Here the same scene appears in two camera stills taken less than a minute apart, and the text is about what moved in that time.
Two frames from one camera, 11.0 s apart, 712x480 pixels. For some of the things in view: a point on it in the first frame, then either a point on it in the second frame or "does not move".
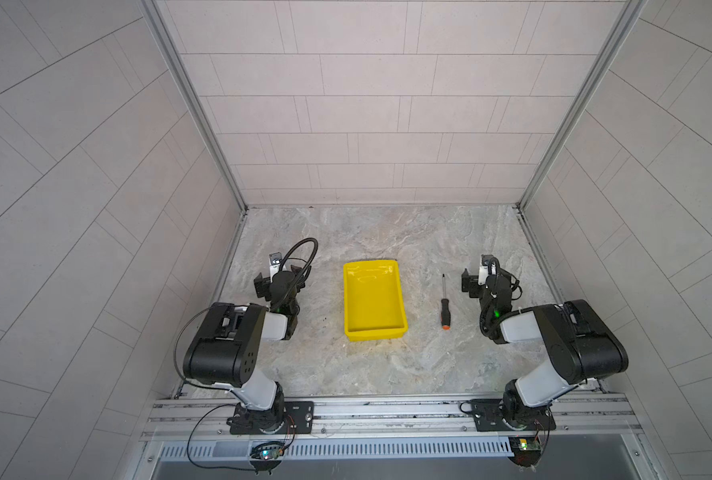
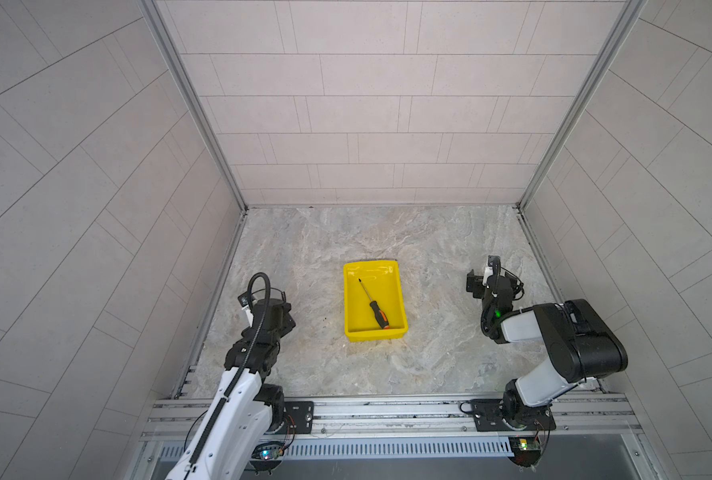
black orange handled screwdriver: (445, 309) to (381, 315)
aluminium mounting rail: (390, 421) does not move
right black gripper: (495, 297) does not move
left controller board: (268, 450) does not move
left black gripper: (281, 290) to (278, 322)
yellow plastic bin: (374, 301) does not move
